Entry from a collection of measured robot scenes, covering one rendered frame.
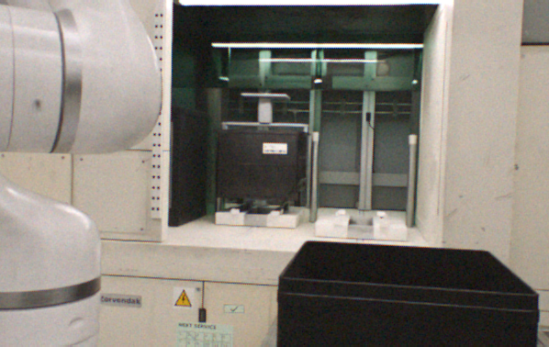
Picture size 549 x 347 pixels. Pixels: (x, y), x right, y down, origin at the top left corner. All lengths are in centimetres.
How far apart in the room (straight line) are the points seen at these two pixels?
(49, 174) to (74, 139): 82
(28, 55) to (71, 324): 22
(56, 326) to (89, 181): 81
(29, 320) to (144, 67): 22
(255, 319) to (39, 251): 78
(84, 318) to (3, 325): 6
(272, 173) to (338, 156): 60
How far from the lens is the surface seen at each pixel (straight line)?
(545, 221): 121
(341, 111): 204
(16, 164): 137
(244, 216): 151
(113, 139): 52
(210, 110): 172
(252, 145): 150
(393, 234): 137
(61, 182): 132
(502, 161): 113
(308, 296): 65
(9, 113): 49
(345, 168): 206
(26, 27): 50
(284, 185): 149
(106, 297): 131
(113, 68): 50
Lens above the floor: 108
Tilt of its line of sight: 3 degrees down
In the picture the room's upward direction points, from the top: 2 degrees clockwise
